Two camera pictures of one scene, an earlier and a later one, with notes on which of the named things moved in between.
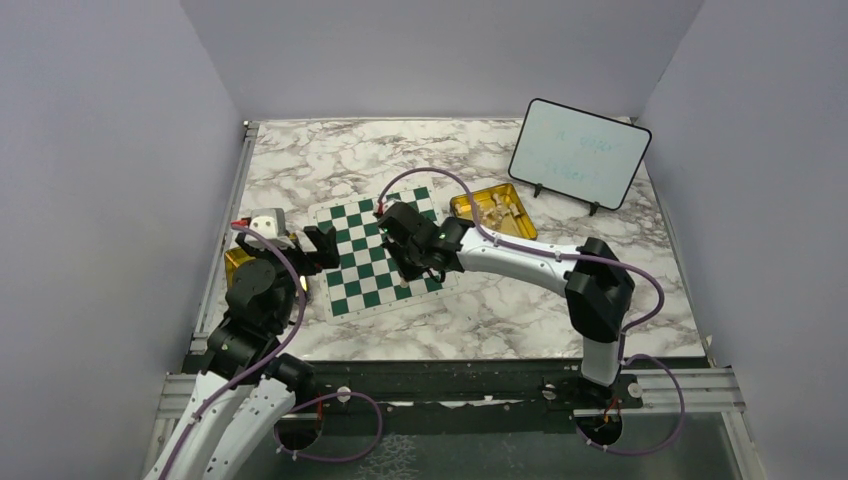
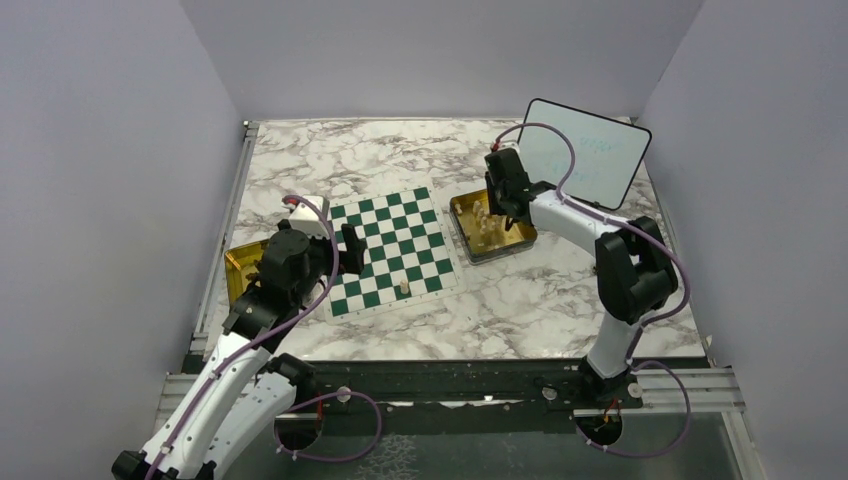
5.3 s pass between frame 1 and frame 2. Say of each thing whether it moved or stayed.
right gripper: moved
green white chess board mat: stayed
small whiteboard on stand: stayed
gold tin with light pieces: stayed
